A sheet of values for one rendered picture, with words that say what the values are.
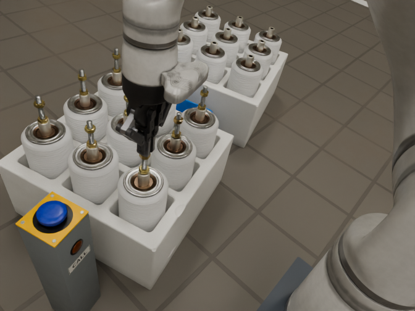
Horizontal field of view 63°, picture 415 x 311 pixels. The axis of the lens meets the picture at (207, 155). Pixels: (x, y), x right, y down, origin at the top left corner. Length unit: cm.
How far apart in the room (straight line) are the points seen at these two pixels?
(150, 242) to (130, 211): 7
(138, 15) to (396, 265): 36
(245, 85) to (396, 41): 81
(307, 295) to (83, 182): 45
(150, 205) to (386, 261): 43
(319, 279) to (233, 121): 74
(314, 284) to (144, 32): 35
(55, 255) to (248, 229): 54
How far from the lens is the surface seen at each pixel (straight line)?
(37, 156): 75
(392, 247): 31
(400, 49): 26
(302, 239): 97
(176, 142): 70
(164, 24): 43
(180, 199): 72
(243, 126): 108
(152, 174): 66
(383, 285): 35
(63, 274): 60
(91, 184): 70
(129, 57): 45
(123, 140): 74
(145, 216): 66
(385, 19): 24
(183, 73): 46
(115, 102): 88
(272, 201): 101
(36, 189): 78
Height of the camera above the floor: 76
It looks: 45 degrees down
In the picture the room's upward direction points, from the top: 13 degrees clockwise
